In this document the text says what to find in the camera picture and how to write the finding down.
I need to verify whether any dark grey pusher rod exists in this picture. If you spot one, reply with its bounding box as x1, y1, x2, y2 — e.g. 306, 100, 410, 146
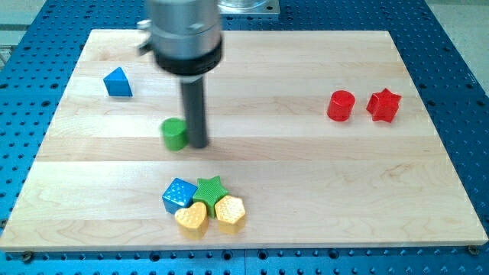
180, 76, 209, 148

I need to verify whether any green cylinder block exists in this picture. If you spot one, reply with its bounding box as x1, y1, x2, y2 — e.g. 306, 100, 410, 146
160, 118, 189, 151

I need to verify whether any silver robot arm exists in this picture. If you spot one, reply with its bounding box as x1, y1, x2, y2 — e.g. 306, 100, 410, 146
137, 0, 223, 148

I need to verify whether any blue cube block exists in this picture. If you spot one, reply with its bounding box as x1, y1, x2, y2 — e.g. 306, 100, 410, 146
162, 178, 198, 214

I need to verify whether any blue triangular prism block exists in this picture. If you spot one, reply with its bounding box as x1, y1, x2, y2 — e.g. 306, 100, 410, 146
103, 67, 132, 97

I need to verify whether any green star block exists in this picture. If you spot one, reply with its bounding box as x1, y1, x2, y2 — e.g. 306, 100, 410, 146
193, 176, 228, 218

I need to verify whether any yellow pentagon block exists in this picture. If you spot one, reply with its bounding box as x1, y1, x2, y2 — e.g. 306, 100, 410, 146
215, 195, 246, 235

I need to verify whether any yellow heart block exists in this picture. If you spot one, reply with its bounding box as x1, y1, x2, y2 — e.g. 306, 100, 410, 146
174, 202, 209, 240

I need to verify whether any light wooden board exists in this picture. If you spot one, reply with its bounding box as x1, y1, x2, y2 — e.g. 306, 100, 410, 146
1, 30, 487, 252

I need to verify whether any red cylinder block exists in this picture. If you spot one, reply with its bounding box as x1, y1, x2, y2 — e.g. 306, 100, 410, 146
326, 90, 355, 121

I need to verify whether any red star block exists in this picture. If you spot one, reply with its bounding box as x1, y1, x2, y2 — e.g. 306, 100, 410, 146
366, 89, 402, 123

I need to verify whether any blue perforated table plate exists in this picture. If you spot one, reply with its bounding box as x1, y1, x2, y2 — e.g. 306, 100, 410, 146
1, 1, 488, 274

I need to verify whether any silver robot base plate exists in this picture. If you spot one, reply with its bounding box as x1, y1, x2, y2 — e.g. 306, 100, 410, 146
218, 0, 280, 15

